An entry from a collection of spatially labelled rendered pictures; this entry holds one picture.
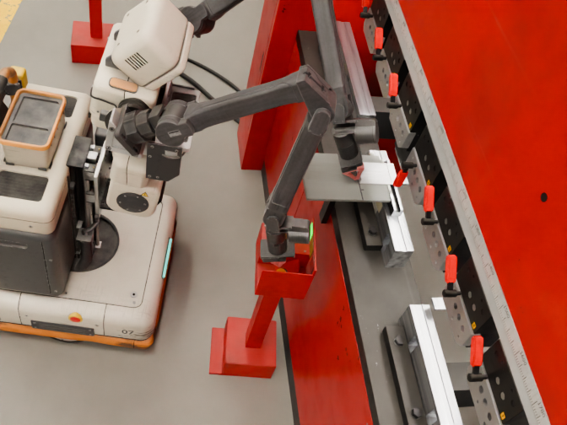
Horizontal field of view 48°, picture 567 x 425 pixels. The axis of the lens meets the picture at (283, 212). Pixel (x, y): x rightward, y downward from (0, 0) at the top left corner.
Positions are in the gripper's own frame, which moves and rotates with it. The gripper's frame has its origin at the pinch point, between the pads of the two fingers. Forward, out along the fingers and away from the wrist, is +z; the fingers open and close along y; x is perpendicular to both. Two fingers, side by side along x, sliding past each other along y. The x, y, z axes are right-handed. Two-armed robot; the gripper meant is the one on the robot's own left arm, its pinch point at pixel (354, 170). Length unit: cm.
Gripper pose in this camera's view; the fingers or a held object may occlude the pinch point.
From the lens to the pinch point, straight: 198.1
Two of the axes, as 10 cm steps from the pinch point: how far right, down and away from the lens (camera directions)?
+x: -9.5, 2.4, 1.8
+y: -0.9, -8.0, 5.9
